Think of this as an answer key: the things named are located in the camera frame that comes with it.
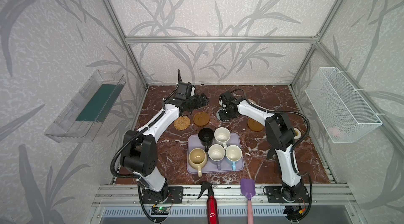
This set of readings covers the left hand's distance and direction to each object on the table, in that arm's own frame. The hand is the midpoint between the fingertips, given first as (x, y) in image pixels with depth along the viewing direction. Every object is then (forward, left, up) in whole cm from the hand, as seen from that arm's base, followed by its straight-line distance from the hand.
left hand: (206, 97), depth 87 cm
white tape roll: (-13, -56, -19) cm, 61 cm away
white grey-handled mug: (-25, -6, -18) cm, 32 cm away
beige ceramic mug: (-29, +4, -18) cm, 34 cm away
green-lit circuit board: (-51, +19, -21) cm, 58 cm away
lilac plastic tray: (-18, +7, -19) cm, 28 cm away
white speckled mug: (-15, -9, -17) cm, 24 cm away
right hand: (+1, -11, -16) cm, 20 cm away
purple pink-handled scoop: (-43, -21, -17) cm, 50 cm away
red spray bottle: (-51, -4, -16) cm, 54 cm away
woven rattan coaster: (-6, +16, -20) cm, 26 cm away
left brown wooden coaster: (-2, +3, -20) cm, 21 cm away
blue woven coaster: (-4, -7, -12) cm, 15 cm away
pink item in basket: (-21, -61, +2) cm, 64 cm away
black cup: (-17, 0, -13) cm, 22 cm away
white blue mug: (-26, -15, -17) cm, 34 cm away
